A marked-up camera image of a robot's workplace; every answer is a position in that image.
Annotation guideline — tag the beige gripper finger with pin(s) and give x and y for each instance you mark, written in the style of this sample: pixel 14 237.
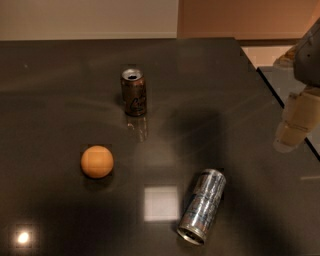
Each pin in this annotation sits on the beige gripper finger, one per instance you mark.
pixel 286 60
pixel 300 116

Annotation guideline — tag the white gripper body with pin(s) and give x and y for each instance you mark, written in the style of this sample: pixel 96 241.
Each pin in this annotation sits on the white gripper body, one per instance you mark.
pixel 308 64

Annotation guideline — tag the silver redbull can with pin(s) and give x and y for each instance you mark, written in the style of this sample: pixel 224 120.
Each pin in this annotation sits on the silver redbull can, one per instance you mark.
pixel 197 219

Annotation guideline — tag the brown soda can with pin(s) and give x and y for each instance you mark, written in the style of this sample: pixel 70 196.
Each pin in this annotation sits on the brown soda can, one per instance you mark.
pixel 134 92

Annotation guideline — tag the orange ball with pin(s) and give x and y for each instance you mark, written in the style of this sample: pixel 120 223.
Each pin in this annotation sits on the orange ball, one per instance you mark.
pixel 97 162

